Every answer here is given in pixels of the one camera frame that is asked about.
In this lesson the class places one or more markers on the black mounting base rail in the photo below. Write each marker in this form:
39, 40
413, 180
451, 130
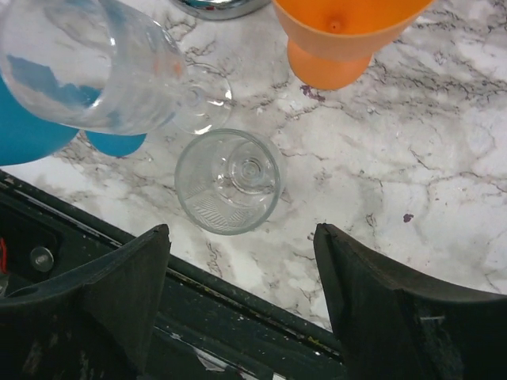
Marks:
204, 327

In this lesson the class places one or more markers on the clear tumbler glass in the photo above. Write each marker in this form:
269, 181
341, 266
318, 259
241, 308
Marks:
228, 181

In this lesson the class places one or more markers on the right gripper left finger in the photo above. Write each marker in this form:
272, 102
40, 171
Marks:
93, 322

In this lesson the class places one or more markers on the blue plastic goblet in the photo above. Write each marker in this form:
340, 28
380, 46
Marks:
27, 138

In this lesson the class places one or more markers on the orange plastic goblet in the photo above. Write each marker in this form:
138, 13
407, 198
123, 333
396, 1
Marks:
331, 43

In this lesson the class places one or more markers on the clear stemmed glass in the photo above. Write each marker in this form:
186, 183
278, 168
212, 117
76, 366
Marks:
104, 66

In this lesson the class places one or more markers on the small chrome ring rack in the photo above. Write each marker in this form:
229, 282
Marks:
219, 10

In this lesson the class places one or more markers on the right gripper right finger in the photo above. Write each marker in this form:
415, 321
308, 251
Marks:
394, 322

